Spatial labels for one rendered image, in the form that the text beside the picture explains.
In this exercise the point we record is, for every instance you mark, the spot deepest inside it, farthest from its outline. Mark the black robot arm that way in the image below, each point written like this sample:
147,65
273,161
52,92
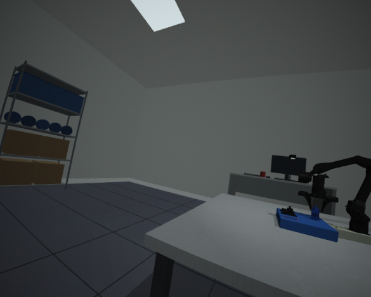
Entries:
359,220

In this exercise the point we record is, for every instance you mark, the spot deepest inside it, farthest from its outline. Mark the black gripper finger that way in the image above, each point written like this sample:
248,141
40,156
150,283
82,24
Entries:
324,204
309,201

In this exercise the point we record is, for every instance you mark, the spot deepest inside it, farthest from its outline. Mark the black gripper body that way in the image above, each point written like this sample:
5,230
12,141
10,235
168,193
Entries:
318,190

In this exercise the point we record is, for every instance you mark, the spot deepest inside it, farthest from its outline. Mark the blue micro servo with orange cable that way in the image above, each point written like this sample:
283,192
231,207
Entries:
315,214

